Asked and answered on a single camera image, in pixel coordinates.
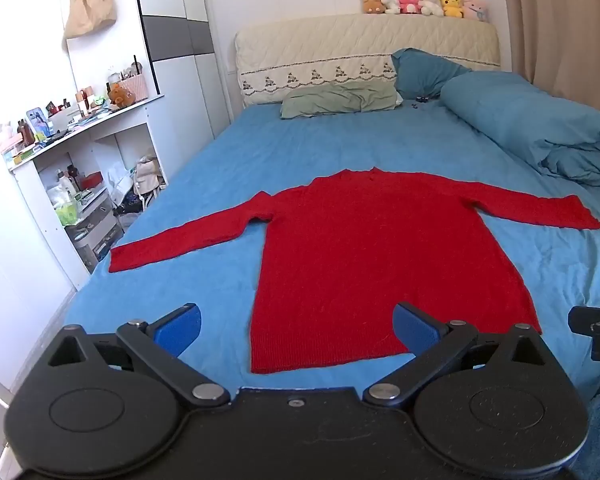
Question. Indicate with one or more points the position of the red knit sweater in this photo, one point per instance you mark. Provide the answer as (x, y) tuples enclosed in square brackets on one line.
[(355, 260)]

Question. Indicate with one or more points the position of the brown teddy bear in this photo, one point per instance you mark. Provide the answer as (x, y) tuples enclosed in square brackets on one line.
[(120, 96)]

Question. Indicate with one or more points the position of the white shelf unit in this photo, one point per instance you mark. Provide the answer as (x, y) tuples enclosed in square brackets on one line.
[(45, 180)]

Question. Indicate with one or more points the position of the beige curtain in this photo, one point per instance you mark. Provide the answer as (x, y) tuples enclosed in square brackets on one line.
[(560, 25)]

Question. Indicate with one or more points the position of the pink storage box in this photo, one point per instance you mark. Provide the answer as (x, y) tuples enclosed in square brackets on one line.
[(136, 86)]

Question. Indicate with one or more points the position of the pale pink plush toy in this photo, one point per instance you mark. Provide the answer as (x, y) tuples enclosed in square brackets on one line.
[(476, 10)]

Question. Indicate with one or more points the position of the blue pillow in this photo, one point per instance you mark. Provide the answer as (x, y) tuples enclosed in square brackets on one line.
[(420, 72)]

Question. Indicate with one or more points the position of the blue duvet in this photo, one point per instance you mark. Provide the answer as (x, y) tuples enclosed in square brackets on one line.
[(520, 115)]

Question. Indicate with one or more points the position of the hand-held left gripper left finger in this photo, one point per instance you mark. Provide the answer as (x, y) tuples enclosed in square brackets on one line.
[(181, 329)]

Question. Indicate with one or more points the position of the white and grey wardrobe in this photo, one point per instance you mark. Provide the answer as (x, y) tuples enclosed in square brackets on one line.
[(180, 85)]

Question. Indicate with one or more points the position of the yellow plush toy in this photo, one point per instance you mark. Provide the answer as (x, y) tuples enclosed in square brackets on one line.
[(451, 5)]

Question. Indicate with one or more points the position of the green pillow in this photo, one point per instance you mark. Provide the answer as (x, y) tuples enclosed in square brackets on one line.
[(337, 99)]

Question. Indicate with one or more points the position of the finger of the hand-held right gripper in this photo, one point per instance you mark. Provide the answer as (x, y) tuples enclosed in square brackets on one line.
[(592, 327)]

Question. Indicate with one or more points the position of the green packet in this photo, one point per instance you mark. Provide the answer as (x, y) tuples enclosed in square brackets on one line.
[(67, 214)]

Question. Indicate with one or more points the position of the small dark object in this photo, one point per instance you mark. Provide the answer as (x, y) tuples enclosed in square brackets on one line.
[(420, 100)]

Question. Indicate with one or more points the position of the white bag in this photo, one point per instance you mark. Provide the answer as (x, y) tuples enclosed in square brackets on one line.
[(147, 175)]

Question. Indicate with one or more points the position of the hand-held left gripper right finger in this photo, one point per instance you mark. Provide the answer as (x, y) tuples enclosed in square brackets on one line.
[(411, 327)]

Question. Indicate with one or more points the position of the white bear plush toy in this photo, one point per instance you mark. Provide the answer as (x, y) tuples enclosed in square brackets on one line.
[(430, 4)]

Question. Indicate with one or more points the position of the plastic drawer organiser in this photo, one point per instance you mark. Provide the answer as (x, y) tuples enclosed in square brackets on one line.
[(97, 235)]

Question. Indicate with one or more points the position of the brown and white plush toy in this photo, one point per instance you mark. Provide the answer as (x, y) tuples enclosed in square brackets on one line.
[(371, 4)]

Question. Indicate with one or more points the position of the cream quilted headboard cover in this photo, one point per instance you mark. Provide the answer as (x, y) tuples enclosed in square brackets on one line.
[(330, 45)]

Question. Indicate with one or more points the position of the red box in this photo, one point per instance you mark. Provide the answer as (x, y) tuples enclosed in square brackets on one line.
[(91, 180)]

